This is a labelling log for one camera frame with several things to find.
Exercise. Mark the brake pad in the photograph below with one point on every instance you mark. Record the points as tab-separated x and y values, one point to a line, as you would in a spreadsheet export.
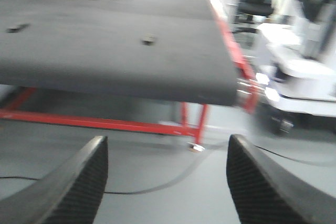
17	28
148	39

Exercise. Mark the dark conveyor belt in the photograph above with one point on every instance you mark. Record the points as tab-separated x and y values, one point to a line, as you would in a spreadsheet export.
95	46

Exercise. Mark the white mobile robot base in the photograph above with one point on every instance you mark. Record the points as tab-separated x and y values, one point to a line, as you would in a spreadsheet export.
298	74

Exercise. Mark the red metal conveyor frame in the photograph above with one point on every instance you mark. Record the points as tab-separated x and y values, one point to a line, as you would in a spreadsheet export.
10	110

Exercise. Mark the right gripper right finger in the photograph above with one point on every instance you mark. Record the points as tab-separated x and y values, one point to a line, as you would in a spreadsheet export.
265	192

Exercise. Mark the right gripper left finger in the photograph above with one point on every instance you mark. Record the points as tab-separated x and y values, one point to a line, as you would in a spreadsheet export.
71	193

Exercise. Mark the black office chair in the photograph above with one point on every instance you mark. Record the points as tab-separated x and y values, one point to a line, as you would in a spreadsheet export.
251	8

